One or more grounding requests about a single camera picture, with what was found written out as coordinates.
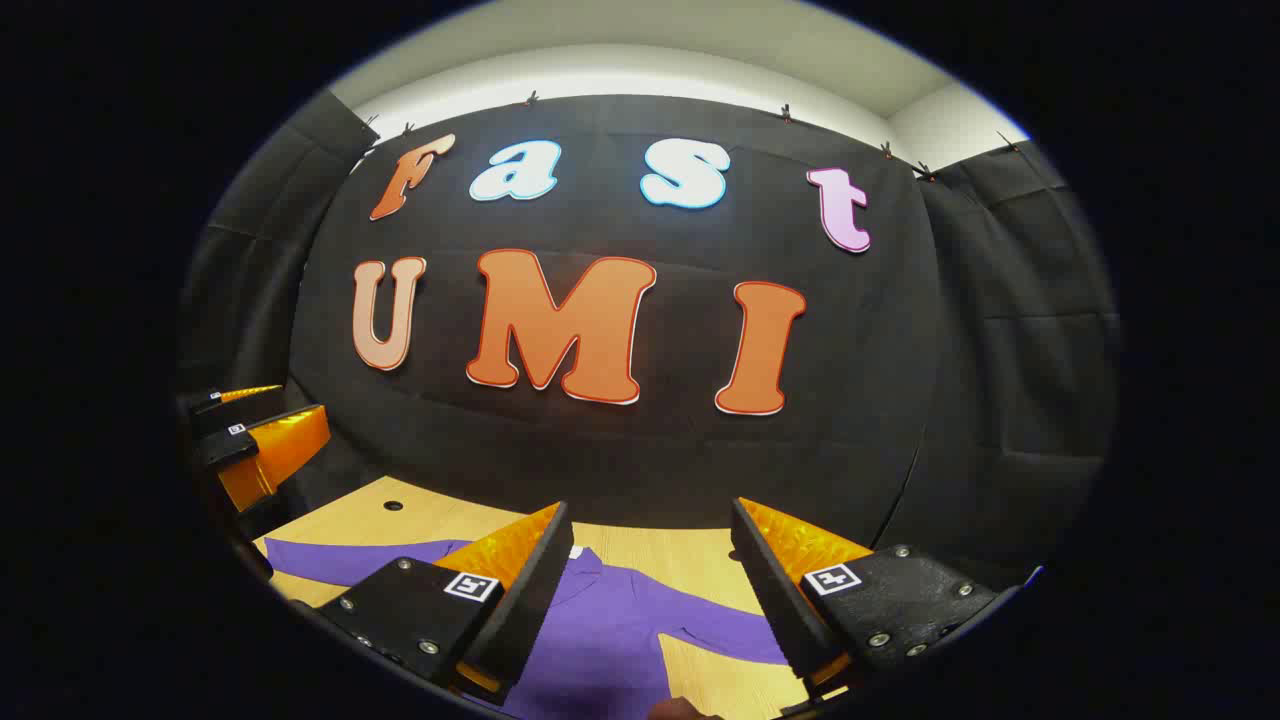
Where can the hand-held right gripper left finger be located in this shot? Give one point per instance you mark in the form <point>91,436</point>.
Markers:
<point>530,590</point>

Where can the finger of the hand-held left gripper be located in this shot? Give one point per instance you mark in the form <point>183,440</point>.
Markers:
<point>280,450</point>
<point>225,405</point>

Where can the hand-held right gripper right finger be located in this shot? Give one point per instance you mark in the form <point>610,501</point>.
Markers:
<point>775,590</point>

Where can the purple shirt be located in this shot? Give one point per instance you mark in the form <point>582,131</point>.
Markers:
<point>620,640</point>

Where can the black backdrop cloth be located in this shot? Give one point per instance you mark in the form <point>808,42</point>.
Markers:
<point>680,450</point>

